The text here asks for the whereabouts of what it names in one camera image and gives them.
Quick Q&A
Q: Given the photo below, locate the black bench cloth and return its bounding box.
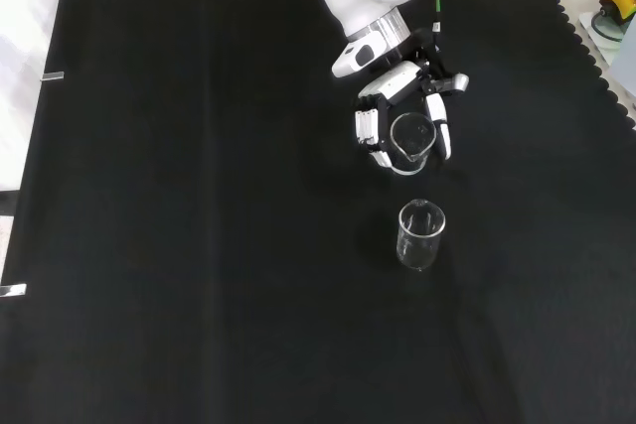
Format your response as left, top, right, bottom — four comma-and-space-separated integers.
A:
0, 0, 636, 424

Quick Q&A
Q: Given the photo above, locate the clear graduated glass beaker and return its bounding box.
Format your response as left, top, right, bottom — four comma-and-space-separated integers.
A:
390, 112, 437, 177

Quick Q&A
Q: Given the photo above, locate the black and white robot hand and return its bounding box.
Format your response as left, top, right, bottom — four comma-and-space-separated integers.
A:
353, 29, 470, 170

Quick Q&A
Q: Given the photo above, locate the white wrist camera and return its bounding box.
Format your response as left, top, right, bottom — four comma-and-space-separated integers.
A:
331, 35, 384, 79

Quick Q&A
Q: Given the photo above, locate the clear plain glass beaker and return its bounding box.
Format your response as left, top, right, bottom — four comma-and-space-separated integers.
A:
397, 199, 447, 272

